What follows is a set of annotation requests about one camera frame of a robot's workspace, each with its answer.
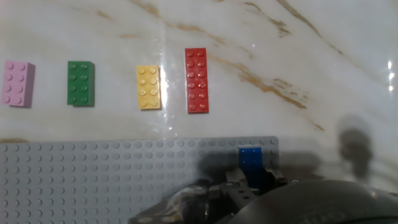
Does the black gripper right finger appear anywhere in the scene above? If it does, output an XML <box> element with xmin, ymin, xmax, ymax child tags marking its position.
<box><xmin>263</xmin><ymin>167</ymin><xmax>288</xmax><ymax>189</ymax></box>

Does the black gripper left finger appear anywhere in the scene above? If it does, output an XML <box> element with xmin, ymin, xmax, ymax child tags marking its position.
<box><xmin>226</xmin><ymin>167</ymin><xmax>261</xmax><ymax>209</ymax></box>

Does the blue long Lego brick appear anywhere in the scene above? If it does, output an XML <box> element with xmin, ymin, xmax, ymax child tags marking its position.
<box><xmin>238</xmin><ymin>147</ymin><xmax>264</xmax><ymax>190</ymax></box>

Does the red long Lego brick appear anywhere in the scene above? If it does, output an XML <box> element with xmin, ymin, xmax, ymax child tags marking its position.
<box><xmin>184</xmin><ymin>47</ymin><xmax>210</xmax><ymax>114</ymax></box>

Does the yellow Lego brick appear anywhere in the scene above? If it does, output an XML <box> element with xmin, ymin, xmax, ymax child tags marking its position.
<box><xmin>136</xmin><ymin>65</ymin><xmax>162</xmax><ymax>111</ymax></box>

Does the grey Lego baseplate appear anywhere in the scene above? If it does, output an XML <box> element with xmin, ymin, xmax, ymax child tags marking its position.
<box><xmin>0</xmin><ymin>136</ymin><xmax>280</xmax><ymax>224</ymax></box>

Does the green Lego brick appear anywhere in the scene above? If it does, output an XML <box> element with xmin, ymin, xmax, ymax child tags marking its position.
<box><xmin>67</xmin><ymin>60</ymin><xmax>96</xmax><ymax>108</ymax></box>

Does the pink Lego brick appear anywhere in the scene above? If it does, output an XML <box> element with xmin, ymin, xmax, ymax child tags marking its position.
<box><xmin>0</xmin><ymin>60</ymin><xmax>35</xmax><ymax>109</ymax></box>

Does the marble pattern board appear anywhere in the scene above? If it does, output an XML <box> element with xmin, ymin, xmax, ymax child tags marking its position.
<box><xmin>0</xmin><ymin>0</ymin><xmax>398</xmax><ymax>194</ymax></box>

